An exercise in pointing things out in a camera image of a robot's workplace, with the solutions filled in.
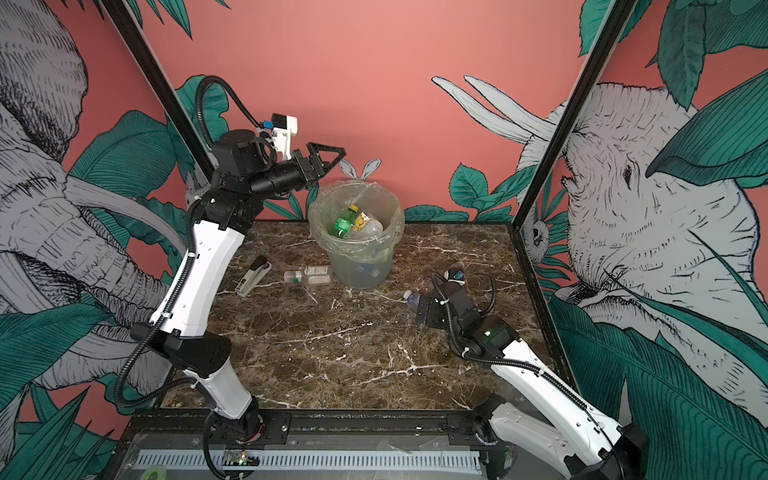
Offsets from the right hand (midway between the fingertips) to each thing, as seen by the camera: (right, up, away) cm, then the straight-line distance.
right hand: (430, 301), depth 76 cm
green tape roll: (-65, -38, -8) cm, 76 cm away
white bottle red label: (-16, +20, +13) cm, 29 cm away
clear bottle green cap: (-37, +5, +23) cm, 43 cm away
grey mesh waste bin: (-20, +5, +20) cm, 29 cm away
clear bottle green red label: (-20, +23, +21) cm, 37 cm away
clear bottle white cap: (-3, -3, +20) cm, 20 cm away
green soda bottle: (-25, +22, +17) cm, 38 cm away
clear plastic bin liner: (-15, +29, +17) cm, 37 cm away
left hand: (-21, +33, -16) cm, 43 cm away
